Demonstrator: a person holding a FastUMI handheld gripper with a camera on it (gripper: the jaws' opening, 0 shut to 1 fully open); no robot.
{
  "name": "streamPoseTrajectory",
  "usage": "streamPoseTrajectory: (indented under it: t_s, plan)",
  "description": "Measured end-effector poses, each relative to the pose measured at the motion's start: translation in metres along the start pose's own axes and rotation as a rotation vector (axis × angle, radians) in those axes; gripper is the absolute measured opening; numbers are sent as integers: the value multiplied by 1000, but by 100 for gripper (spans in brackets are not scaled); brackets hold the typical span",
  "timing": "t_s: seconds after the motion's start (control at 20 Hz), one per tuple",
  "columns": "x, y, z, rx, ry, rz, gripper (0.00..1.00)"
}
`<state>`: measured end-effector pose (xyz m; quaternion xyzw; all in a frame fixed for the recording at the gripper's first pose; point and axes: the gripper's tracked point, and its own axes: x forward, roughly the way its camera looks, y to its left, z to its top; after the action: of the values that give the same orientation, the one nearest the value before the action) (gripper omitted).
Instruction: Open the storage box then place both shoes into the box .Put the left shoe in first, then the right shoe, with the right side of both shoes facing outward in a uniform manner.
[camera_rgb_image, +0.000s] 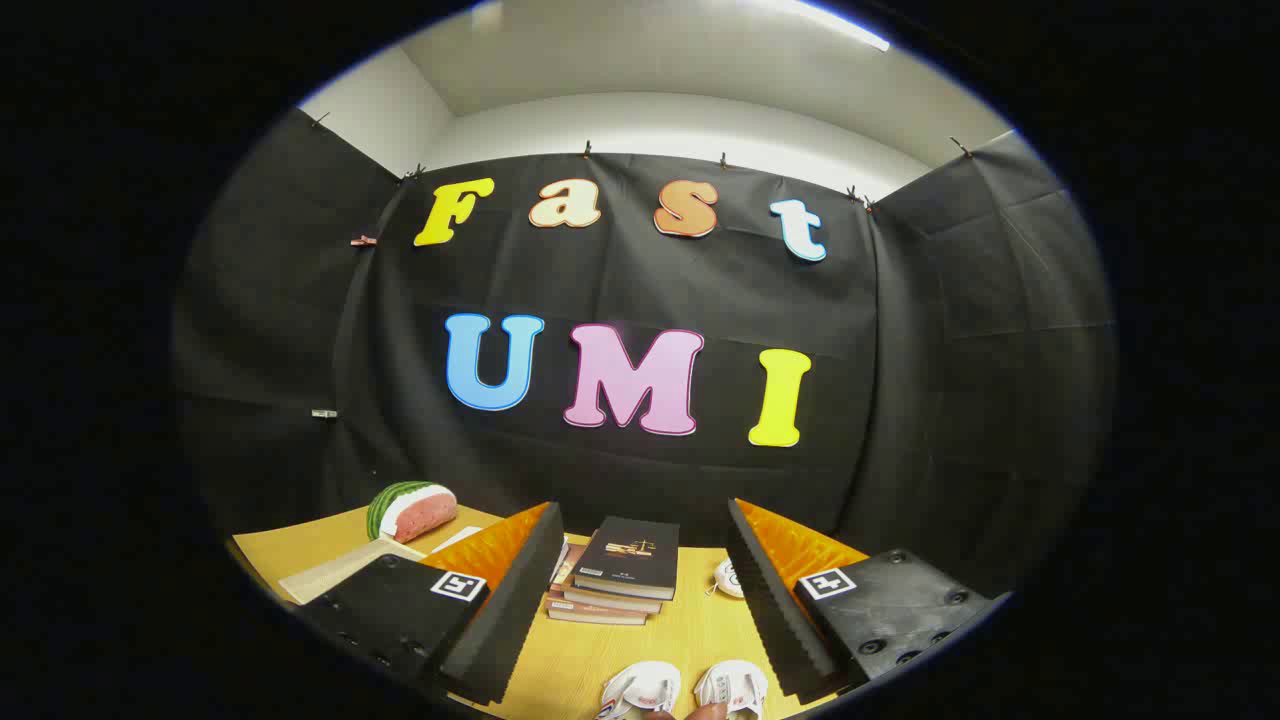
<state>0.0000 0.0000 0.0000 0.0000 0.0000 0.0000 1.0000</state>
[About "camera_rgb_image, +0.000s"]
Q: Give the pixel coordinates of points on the white canvas shoe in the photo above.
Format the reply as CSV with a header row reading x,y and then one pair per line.
x,y
640,688
730,688

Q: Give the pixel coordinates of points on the black backdrop cloth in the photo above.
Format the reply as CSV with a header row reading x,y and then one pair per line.
x,y
900,350

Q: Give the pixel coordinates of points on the white plush toy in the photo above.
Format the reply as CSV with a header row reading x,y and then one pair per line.
x,y
730,580

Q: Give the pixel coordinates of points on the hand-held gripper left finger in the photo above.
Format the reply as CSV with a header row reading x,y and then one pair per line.
x,y
520,600

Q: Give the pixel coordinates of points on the black hardcover book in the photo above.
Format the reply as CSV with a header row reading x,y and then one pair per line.
x,y
630,555

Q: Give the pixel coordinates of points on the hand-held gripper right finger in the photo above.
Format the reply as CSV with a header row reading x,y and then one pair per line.
x,y
775,610

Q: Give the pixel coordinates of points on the white portrait cover book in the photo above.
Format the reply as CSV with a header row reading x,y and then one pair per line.
x,y
457,540

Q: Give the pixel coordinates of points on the reddish brown book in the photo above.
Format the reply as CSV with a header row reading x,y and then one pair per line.
x,y
595,617

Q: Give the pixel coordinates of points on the watermelon slice toy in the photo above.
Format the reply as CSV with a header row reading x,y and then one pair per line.
x,y
415,510

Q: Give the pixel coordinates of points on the cream fabric storage box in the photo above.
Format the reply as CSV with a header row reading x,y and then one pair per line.
x,y
340,572

